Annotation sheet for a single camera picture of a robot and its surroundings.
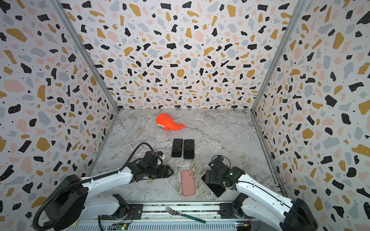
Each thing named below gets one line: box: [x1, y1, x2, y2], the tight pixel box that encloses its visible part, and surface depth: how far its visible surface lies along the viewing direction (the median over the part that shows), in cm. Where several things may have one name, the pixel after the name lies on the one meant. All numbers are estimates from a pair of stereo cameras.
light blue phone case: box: [171, 138, 184, 158], surface depth 99 cm
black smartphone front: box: [171, 138, 184, 158], surface depth 99 cm
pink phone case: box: [181, 169, 196, 197], surface depth 87 cm
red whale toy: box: [156, 112, 186, 131], surface depth 108 cm
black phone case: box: [183, 139, 195, 160], surface depth 99 cm
